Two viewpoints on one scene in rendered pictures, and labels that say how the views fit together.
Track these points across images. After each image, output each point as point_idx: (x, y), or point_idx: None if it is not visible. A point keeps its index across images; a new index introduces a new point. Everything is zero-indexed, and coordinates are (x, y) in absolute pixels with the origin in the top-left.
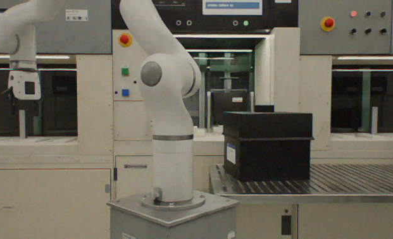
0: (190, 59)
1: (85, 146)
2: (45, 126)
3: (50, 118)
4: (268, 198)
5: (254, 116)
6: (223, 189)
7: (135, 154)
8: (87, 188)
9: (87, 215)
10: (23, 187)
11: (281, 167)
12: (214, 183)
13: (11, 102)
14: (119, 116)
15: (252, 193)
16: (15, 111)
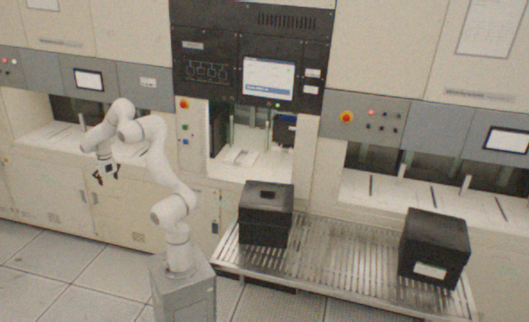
0: (188, 195)
1: None
2: None
3: None
4: (239, 271)
5: (248, 210)
6: (217, 255)
7: (193, 182)
8: (163, 196)
9: None
10: (125, 188)
11: (266, 240)
12: (221, 241)
13: (98, 179)
14: (183, 156)
15: (232, 264)
16: (101, 182)
